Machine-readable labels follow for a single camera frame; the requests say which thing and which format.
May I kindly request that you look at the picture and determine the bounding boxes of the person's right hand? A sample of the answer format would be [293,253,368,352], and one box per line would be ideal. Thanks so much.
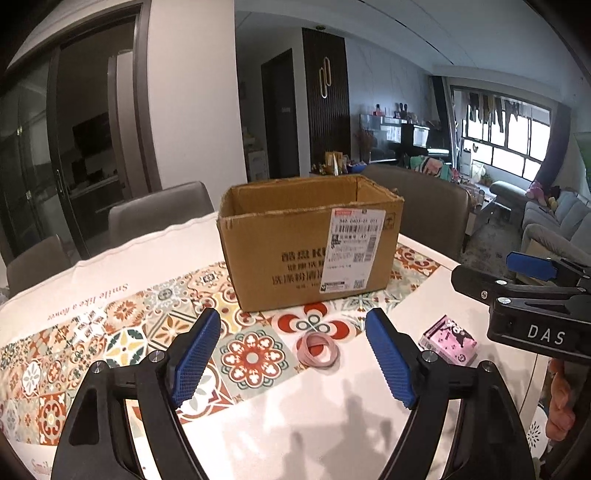
[546,359,586,442]

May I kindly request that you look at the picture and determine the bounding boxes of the pink tissue packet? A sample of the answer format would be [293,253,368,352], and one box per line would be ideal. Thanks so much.
[419,315,478,366]

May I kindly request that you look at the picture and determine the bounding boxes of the grey chair right side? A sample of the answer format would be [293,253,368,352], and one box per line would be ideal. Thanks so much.
[362,164,470,260]

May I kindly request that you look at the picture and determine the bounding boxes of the grey sofa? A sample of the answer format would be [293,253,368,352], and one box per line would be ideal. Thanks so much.
[490,181,590,266]

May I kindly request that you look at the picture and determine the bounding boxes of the patterned tile table mat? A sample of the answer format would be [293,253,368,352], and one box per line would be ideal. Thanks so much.
[1,245,438,446]

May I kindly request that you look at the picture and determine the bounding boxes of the colourful blanket pile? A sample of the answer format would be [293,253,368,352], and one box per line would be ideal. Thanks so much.
[410,155,454,182]

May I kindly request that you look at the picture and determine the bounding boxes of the white shipping label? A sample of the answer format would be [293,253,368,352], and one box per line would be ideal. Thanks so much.
[320,208,386,294]

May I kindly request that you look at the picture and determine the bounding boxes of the grey chair far left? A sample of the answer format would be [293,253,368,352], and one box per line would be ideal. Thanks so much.
[6,235,78,299]

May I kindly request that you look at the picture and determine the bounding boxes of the grey chair behind table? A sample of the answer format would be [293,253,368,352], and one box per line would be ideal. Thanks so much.
[108,181,214,248]

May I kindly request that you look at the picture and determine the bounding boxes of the brown cardboard box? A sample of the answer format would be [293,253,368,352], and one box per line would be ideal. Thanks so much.
[217,175,405,312]

